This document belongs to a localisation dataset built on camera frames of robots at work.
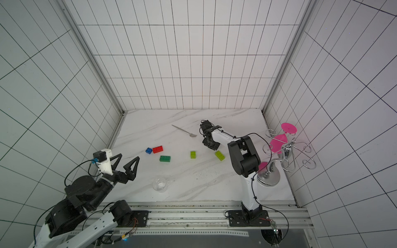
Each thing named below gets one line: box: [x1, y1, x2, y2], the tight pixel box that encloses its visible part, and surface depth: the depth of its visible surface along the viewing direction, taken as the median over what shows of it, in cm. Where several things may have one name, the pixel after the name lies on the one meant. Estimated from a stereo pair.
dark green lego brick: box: [159, 155, 172, 163], surface depth 94 cm
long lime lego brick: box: [214, 150, 226, 162], surface depth 96 cm
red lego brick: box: [152, 145, 164, 154], surface depth 99 cm
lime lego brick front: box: [190, 150, 197, 160], surface depth 95 cm
